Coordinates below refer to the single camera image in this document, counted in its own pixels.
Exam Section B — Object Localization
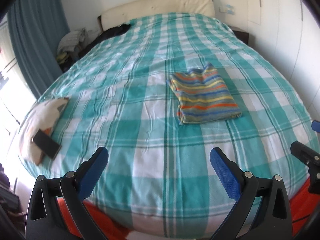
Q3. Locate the striped knit sweater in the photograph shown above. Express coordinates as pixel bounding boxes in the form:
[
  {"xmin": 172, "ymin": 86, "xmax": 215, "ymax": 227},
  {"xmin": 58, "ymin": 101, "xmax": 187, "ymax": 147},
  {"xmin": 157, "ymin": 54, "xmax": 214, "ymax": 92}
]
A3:
[{"xmin": 167, "ymin": 63, "xmax": 242, "ymax": 125}]

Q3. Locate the orange fleece clothing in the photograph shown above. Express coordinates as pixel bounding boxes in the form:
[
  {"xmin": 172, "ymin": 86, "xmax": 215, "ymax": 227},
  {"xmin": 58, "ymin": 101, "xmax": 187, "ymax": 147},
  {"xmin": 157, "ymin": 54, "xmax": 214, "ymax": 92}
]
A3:
[{"xmin": 57, "ymin": 197, "xmax": 132, "ymax": 239}]

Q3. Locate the pile of clothes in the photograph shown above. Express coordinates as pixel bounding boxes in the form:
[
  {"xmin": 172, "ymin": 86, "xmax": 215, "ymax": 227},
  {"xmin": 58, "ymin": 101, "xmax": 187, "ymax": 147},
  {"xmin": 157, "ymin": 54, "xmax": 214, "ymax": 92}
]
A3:
[{"xmin": 56, "ymin": 28, "xmax": 87, "ymax": 65}]

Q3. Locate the black smartphone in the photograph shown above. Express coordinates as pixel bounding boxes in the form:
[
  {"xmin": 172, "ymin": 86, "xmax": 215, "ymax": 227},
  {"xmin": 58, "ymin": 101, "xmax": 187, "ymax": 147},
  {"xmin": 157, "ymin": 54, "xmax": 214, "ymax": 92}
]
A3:
[{"xmin": 31, "ymin": 129, "xmax": 61, "ymax": 159}]

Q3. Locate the white patterned pillow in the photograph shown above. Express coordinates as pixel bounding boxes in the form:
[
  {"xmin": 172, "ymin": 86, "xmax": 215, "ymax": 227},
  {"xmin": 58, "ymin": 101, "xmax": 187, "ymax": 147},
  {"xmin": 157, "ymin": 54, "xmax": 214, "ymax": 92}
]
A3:
[{"xmin": 16, "ymin": 97, "xmax": 69, "ymax": 166}]

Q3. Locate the teal checked bed cover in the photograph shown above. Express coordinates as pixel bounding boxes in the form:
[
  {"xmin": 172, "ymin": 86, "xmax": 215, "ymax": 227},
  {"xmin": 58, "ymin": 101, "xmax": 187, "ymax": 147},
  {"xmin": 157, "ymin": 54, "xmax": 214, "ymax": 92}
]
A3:
[{"xmin": 22, "ymin": 13, "xmax": 319, "ymax": 238}]

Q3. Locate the white wardrobe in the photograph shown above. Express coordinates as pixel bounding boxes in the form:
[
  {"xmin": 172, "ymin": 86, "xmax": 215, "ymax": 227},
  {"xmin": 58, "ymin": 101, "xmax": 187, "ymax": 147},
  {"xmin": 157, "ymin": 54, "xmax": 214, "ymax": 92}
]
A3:
[{"xmin": 247, "ymin": 0, "xmax": 319, "ymax": 120}]

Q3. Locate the dark bedside table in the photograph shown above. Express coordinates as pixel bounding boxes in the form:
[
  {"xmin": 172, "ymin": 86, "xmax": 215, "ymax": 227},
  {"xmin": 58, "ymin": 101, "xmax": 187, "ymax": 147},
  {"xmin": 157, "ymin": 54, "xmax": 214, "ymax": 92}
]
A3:
[{"xmin": 230, "ymin": 26, "xmax": 249, "ymax": 45}]

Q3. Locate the teal curtain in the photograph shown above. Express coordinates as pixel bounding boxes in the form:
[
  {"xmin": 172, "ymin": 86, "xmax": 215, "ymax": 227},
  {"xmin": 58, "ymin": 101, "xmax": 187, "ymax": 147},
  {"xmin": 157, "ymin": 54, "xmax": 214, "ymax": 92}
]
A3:
[{"xmin": 7, "ymin": 0, "xmax": 69, "ymax": 99}]

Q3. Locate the black garment on bed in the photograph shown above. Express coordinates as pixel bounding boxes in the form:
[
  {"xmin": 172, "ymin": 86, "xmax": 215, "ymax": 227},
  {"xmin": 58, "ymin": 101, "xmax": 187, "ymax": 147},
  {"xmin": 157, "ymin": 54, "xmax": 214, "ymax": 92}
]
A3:
[{"xmin": 79, "ymin": 24, "xmax": 131, "ymax": 59}]

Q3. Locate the cream padded headboard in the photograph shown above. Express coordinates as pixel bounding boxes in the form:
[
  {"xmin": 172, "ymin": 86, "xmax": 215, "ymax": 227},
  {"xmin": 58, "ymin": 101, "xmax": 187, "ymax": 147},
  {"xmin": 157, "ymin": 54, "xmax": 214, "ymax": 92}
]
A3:
[{"xmin": 98, "ymin": 0, "xmax": 215, "ymax": 31}]

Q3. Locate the white wall socket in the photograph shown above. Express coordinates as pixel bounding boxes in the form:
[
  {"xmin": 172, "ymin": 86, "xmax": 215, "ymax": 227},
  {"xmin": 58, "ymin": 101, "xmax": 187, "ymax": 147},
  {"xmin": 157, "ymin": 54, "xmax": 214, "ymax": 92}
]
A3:
[{"xmin": 219, "ymin": 4, "xmax": 235, "ymax": 15}]

